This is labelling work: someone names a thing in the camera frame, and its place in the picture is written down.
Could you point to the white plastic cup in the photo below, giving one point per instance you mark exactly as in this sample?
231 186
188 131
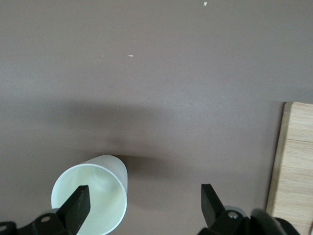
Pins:
105 195

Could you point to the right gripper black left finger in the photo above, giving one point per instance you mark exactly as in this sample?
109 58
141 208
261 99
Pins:
73 210

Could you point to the brown table mat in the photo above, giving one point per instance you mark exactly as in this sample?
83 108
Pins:
146 73

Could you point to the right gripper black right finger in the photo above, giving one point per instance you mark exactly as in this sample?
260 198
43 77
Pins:
215 215

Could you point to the bamboo cutting board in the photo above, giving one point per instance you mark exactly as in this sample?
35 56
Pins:
293 171

